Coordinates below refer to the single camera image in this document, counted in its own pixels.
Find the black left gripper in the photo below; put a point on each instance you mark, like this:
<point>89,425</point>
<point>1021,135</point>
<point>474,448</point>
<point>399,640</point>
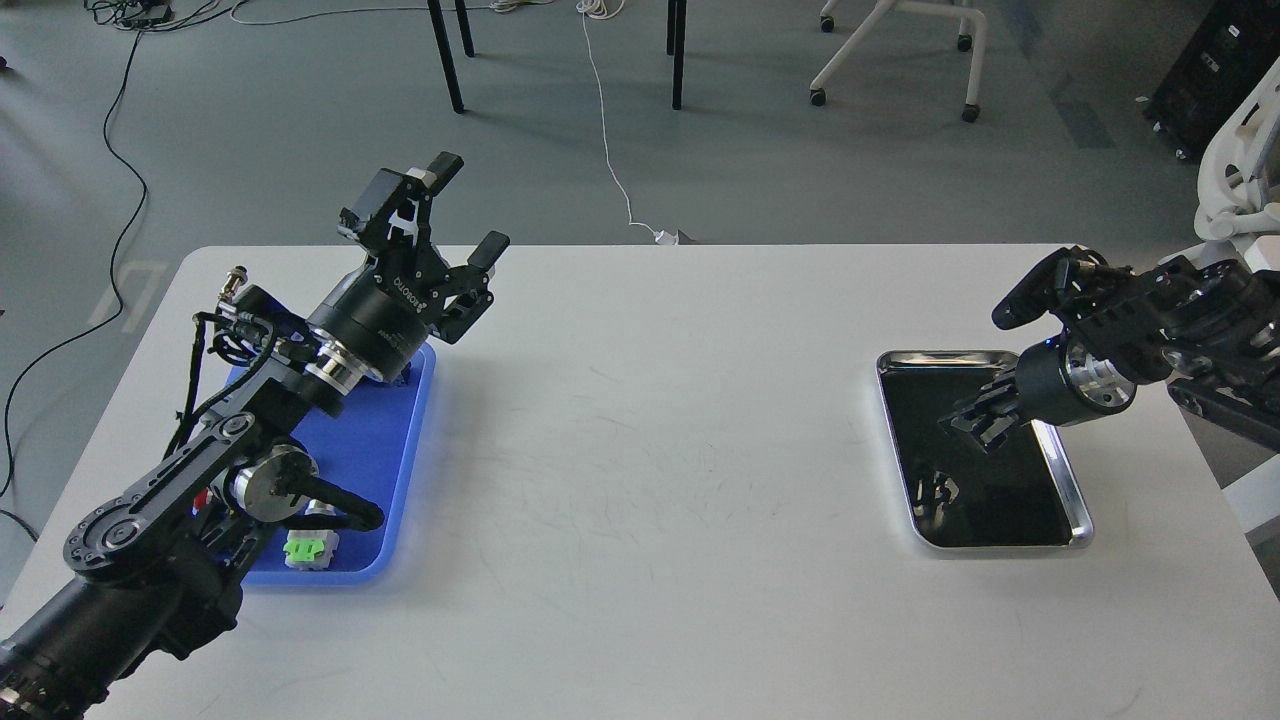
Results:
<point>384,311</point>

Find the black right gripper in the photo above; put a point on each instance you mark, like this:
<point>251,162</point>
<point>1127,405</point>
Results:
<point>1058,381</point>

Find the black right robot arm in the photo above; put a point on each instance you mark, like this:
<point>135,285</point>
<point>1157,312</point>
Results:
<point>1209,334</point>

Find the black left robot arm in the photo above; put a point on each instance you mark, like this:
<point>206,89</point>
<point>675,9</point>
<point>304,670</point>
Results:
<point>161,566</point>

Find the silver metal tray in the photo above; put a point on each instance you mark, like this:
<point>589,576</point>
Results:
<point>1021,499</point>

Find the blue plastic tray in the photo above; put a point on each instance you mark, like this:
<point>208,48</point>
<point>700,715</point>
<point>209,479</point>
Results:
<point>369,450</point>

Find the white office chair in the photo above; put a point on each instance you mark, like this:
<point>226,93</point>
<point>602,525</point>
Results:
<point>1237,182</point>

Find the black equipment case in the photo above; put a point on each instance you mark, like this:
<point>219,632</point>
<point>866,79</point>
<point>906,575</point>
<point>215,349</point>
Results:
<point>1230,52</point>

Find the white green push button switch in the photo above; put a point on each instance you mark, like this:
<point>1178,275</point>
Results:
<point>310,549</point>

